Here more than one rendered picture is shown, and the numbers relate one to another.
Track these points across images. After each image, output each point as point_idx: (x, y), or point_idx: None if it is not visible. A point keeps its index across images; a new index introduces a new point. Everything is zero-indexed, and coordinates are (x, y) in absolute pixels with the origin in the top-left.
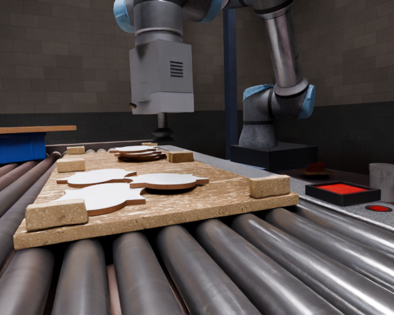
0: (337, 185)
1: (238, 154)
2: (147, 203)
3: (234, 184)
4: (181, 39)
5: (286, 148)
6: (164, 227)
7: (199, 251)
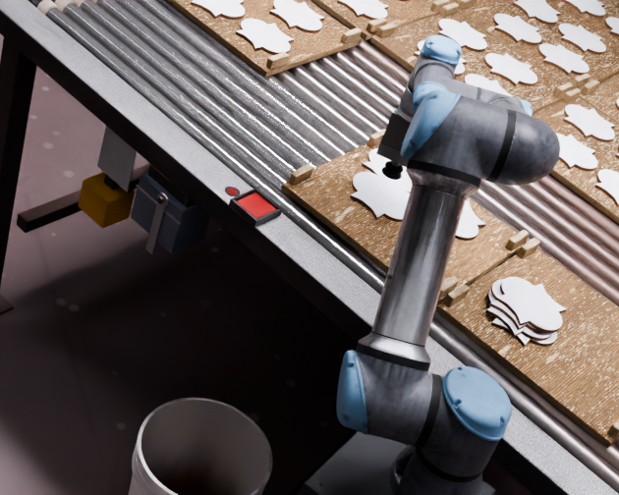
0: (258, 213)
1: None
2: (362, 167)
3: (333, 203)
4: (400, 108)
5: (359, 446)
6: None
7: (309, 142)
